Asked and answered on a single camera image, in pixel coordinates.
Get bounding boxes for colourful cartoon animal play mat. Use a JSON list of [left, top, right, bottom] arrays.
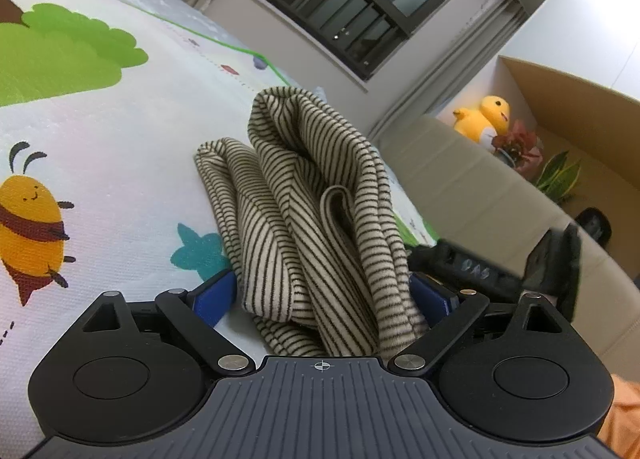
[[1, 0, 442, 458]]

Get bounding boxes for beige striped knit sweater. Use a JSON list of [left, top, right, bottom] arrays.
[[195, 87, 427, 359]]

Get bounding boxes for brown cardboard box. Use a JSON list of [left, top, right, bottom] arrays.
[[437, 56, 639, 274]]

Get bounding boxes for yellow duck plush toy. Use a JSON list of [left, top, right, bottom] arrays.
[[454, 96, 511, 150]]

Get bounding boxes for green leafed plant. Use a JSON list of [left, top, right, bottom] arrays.
[[535, 150, 582, 204]]

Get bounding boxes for red leafed potted plant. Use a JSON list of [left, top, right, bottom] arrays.
[[491, 120, 544, 182]]

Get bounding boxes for beige padded headboard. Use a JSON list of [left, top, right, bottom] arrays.
[[381, 116, 639, 380]]

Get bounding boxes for black round object on shelf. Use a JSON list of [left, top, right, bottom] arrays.
[[575, 208, 612, 248]]

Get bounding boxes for orange sleeved forearm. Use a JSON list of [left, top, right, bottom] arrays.
[[598, 375, 640, 459]]

